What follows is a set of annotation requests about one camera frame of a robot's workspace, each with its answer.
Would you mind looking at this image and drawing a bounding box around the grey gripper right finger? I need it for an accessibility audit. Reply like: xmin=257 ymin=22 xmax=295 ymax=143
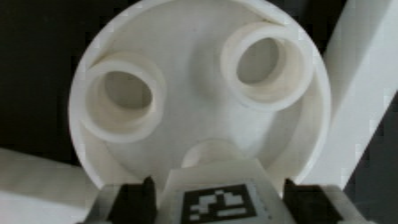
xmin=282 ymin=179 xmax=373 ymax=224

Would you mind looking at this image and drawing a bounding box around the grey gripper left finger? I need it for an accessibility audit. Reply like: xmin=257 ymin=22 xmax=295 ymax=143
xmin=76 ymin=177 xmax=156 ymax=224

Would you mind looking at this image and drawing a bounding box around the white stool leg with tag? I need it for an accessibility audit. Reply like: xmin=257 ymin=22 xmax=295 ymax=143
xmin=152 ymin=158 xmax=298 ymax=224

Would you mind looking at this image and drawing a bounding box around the white round stool seat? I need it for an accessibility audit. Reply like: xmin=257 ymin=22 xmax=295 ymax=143
xmin=69 ymin=0 xmax=330 ymax=185

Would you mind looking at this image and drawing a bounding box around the white L-shaped fence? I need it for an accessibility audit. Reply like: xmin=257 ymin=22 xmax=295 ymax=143
xmin=0 ymin=0 xmax=398 ymax=224

